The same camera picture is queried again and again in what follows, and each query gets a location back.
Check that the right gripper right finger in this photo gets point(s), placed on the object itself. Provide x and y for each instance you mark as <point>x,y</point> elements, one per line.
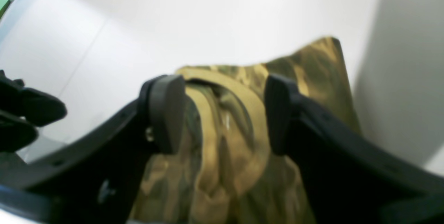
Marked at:
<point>347,179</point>

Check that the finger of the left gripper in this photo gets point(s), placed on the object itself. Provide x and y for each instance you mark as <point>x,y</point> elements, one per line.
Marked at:
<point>37,107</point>
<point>15,132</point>

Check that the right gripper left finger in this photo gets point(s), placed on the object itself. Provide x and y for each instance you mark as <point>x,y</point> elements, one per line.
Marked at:
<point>95,180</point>

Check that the camouflage T-shirt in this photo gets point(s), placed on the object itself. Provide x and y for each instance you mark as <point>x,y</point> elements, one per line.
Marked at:
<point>225,171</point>

